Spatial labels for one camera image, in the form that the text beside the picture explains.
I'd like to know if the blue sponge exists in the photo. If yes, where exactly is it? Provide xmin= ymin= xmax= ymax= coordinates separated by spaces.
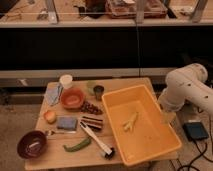
xmin=57 ymin=117 xmax=77 ymax=130

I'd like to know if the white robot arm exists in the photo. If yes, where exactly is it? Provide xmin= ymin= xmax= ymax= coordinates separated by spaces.
xmin=158 ymin=63 xmax=213 ymax=115

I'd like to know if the yellow plastic tray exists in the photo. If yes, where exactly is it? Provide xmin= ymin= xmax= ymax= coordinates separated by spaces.
xmin=102 ymin=84 xmax=182 ymax=166

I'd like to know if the yellow food item in tray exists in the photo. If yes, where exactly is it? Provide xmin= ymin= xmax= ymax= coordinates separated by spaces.
xmin=123 ymin=113 xmax=138 ymax=131

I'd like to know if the black foot pedal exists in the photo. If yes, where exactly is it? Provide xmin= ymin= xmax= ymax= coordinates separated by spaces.
xmin=183 ymin=122 xmax=209 ymax=141

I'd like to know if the dark metal cup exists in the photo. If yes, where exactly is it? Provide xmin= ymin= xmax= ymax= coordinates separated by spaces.
xmin=93 ymin=85 xmax=104 ymax=101

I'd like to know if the bunch of dark grapes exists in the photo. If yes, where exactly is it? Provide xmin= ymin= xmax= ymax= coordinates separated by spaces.
xmin=81 ymin=101 xmax=102 ymax=115

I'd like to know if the green round object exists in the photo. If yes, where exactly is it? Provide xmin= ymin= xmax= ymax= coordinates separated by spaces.
xmin=86 ymin=80 xmax=96 ymax=95

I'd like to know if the green chili pepper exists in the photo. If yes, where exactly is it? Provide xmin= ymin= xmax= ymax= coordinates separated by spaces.
xmin=63 ymin=137 xmax=91 ymax=152

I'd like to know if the wooden table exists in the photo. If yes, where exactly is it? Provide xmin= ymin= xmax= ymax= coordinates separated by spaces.
xmin=25 ymin=78 xmax=178 ymax=171

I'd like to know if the orange bowl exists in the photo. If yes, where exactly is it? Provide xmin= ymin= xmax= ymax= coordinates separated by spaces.
xmin=60 ymin=88 xmax=85 ymax=109

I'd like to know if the white cup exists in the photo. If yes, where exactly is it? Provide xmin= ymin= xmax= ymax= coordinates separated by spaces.
xmin=59 ymin=74 xmax=73 ymax=89

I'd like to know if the blue grey cloth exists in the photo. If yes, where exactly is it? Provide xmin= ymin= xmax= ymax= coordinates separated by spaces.
xmin=44 ymin=83 xmax=62 ymax=106

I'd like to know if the peach fruit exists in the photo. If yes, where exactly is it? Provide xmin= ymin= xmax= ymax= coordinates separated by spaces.
xmin=43 ymin=110 xmax=57 ymax=124

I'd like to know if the dark red bowl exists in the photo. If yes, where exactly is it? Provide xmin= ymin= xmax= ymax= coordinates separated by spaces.
xmin=17 ymin=130 xmax=47 ymax=159

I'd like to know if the white handled brush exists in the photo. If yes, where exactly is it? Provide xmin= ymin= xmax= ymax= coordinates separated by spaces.
xmin=80 ymin=121 xmax=115 ymax=159

